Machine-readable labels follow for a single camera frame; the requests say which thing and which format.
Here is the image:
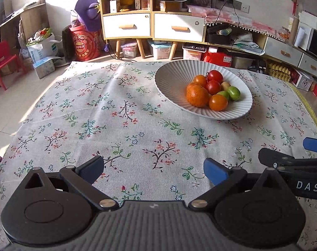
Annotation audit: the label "wooden bookshelf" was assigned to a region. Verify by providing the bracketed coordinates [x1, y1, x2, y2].
[0, 0, 48, 47]

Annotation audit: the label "cardboard box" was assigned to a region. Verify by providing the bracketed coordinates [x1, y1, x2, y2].
[160, 1, 181, 12]

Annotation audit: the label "red tomato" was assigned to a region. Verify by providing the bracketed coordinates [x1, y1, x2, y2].
[205, 80, 222, 95]
[207, 70, 224, 84]

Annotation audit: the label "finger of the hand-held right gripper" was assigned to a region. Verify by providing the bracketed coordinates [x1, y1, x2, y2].
[258, 148, 317, 174]
[303, 137, 317, 155]

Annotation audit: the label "white low cabinet drawer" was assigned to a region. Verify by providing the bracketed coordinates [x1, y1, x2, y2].
[264, 36, 302, 67]
[298, 54, 317, 77]

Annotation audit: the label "glass jar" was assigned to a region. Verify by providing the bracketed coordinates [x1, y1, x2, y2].
[279, 26, 291, 41]

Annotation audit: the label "white ribbed plate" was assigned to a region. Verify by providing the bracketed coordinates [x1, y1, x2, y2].
[154, 60, 253, 121]

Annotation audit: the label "white and wood cabinet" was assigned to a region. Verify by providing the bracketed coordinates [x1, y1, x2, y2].
[98, 0, 207, 60]

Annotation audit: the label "light blue tissue box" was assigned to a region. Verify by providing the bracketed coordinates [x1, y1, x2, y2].
[32, 58, 56, 79]

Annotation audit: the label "red plastic chair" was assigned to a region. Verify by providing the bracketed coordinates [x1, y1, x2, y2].
[0, 41, 25, 91]

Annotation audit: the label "white sack of toys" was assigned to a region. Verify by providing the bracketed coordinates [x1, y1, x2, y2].
[26, 27, 62, 63]

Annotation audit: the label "pile of books and papers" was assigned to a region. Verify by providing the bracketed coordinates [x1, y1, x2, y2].
[235, 33, 265, 55]

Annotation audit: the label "orange mandarin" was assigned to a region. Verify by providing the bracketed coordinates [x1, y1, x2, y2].
[187, 83, 210, 108]

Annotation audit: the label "black case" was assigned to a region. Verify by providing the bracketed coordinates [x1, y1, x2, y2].
[207, 23, 236, 45]

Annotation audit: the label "orange and white boxes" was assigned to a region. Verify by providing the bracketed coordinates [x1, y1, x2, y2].
[134, 0, 150, 10]

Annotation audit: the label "red printed bucket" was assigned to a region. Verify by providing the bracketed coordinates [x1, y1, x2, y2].
[70, 23, 101, 62]

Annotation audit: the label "red and white box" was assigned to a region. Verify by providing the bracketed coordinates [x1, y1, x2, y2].
[289, 68, 314, 91]

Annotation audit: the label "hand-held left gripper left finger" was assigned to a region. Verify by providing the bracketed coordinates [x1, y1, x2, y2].
[23, 155, 120, 212]

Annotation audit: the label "low wooden cabinet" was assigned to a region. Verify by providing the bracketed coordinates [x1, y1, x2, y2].
[205, 26, 317, 79]

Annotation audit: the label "floral tablecloth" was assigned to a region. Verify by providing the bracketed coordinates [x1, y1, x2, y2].
[0, 61, 317, 249]

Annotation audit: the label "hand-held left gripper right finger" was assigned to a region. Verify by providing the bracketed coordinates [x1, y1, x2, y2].
[188, 158, 292, 211]

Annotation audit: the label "grey metal container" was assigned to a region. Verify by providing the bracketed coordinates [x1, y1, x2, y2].
[231, 56, 255, 69]

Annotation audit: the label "purple hat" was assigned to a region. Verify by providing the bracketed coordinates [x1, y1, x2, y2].
[75, 0, 103, 32]

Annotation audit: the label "black panel heater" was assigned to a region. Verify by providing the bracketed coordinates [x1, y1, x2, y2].
[62, 25, 76, 63]

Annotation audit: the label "egg cartons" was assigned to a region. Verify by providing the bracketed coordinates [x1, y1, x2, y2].
[267, 62, 292, 80]

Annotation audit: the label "pink floral cloth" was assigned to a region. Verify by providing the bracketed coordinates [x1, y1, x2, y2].
[187, 5, 284, 38]

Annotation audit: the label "clear storage box black lid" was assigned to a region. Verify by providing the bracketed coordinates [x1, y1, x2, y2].
[183, 44, 206, 61]

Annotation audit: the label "orange tomato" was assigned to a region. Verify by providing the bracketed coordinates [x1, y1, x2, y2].
[209, 94, 228, 111]
[194, 74, 208, 88]

